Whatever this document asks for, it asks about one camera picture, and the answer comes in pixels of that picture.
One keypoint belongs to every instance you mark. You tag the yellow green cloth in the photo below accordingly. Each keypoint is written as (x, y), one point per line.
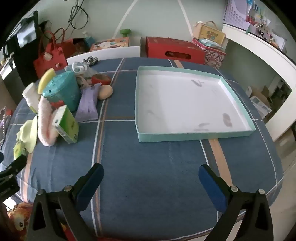
(29, 134)

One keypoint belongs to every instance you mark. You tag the purple perforated basket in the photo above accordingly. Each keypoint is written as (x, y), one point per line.
(234, 14)

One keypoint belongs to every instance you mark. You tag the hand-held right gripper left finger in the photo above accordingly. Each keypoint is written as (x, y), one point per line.
(90, 185)

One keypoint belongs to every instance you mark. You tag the white plastic container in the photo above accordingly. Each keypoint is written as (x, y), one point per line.
(31, 96)

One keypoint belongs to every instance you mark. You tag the blue plaid blanket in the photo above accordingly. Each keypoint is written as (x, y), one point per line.
(150, 173)

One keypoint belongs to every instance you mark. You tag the small yellow green packet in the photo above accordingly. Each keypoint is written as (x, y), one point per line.
(19, 149)

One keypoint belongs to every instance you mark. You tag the shallow teal cardboard box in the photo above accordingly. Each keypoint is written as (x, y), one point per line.
(185, 104)

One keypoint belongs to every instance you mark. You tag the red felt tote bag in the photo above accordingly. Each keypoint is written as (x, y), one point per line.
(53, 58)

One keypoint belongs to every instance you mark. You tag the pale blue packet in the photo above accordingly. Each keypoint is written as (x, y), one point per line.
(211, 43)

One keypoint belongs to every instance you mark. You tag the pink fluffy sock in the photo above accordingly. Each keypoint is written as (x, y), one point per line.
(45, 125)

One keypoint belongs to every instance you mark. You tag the pile of cardboard boxes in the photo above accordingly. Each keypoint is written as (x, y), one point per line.
(263, 102)

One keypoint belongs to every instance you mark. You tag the pink patterned cloth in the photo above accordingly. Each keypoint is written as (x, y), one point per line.
(83, 80)

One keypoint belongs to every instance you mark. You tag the pile of desk stationery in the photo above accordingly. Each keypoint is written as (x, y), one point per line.
(263, 27)

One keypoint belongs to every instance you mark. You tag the red cardboard box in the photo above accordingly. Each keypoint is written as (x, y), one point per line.
(166, 45)

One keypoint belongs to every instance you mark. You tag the pale blue face mask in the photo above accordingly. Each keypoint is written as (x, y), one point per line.
(77, 66)

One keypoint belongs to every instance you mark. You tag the black cabinet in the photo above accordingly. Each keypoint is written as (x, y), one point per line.
(25, 64)

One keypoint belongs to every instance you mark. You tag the teal pump bottle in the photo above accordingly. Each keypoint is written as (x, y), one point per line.
(89, 41)

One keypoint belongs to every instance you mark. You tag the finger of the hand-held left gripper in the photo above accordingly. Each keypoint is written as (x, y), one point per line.
(14, 165)

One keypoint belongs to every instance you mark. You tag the purple tissue pack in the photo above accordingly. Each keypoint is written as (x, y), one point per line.
(87, 106)

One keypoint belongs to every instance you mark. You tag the teal wet wipes pack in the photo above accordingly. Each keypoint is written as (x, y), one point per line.
(63, 90)

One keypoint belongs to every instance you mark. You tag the small yellow gift bag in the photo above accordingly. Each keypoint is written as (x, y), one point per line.
(211, 33)

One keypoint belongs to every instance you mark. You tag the orange toy box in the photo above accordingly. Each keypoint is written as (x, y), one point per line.
(108, 44)

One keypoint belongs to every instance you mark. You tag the white curved desk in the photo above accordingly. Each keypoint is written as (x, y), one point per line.
(266, 53)

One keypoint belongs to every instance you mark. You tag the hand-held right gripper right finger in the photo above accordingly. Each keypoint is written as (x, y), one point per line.
(212, 187)

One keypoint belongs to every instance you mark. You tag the yellow green scouring sponge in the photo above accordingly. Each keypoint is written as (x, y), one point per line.
(46, 80)

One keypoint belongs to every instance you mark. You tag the leopard print scrunchie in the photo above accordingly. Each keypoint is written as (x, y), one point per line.
(90, 61)

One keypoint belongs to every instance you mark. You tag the green tissue pack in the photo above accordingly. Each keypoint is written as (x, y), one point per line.
(68, 126)

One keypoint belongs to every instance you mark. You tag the beige egg-shaped sponge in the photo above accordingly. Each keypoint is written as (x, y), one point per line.
(106, 92)

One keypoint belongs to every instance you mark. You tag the orange plush toy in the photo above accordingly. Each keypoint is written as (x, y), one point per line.
(19, 220)

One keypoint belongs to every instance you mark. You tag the white foam board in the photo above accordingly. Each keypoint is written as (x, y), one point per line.
(115, 53)

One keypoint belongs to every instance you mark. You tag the green dumbbell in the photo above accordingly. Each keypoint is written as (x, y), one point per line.
(124, 32)

